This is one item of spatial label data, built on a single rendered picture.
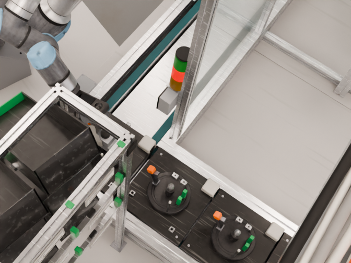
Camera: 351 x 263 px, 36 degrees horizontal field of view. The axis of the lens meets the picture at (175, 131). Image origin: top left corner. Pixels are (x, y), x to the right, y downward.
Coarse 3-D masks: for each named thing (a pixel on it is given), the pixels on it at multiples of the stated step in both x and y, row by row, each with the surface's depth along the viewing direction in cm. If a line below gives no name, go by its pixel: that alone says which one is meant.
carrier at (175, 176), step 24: (144, 168) 174; (168, 168) 175; (144, 192) 170; (168, 192) 165; (192, 192) 172; (216, 192) 172; (144, 216) 166; (168, 216) 167; (192, 216) 168; (168, 240) 165
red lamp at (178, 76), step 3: (174, 69) 146; (171, 72) 150; (174, 72) 147; (177, 72) 146; (180, 72) 145; (171, 75) 150; (174, 75) 148; (177, 75) 147; (180, 75) 146; (183, 75) 147; (174, 78) 149; (177, 78) 148; (180, 78) 148; (183, 78) 148; (180, 81) 149
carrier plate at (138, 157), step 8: (112, 120) 180; (120, 120) 180; (96, 128) 178; (128, 128) 179; (136, 136) 178; (136, 152) 176; (144, 152) 176; (136, 160) 174; (136, 168) 173; (112, 176) 171; (104, 192) 168
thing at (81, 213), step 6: (96, 198) 129; (84, 204) 127; (90, 204) 128; (78, 210) 126; (84, 210) 127; (48, 216) 132; (72, 216) 125; (78, 216) 127; (84, 216) 128; (72, 222) 126; (78, 222) 128; (66, 228) 126; (66, 234) 127; (60, 240) 126
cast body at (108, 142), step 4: (100, 132) 165; (104, 132) 164; (100, 136) 164; (104, 136) 163; (108, 136) 164; (104, 140) 164; (108, 140) 164; (112, 140) 166; (116, 140) 168; (104, 144) 165; (108, 144) 164; (112, 144) 167; (104, 148) 168; (108, 148) 166
